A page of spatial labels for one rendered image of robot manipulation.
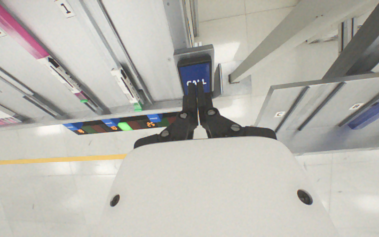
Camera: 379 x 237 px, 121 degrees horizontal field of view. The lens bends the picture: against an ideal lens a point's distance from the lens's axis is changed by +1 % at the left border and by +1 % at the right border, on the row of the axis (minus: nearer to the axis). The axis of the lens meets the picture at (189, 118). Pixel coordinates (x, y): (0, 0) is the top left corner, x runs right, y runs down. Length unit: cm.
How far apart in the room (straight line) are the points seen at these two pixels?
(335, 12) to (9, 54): 54
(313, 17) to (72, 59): 43
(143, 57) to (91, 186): 160
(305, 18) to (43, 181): 232
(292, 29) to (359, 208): 164
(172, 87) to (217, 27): 93
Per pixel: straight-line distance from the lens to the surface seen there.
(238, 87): 98
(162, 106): 23
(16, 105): 45
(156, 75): 21
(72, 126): 40
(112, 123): 32
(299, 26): 40
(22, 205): 265
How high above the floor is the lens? 94
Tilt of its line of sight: 80 degrees down
